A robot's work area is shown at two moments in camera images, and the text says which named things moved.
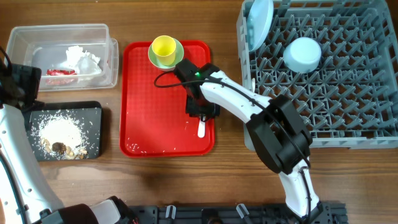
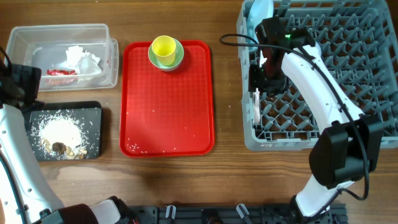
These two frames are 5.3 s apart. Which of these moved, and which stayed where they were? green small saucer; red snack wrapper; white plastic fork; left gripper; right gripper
Moved: right gripper; white plastic fork
Stayed: green small saucer; left gripper; red snack wrapper
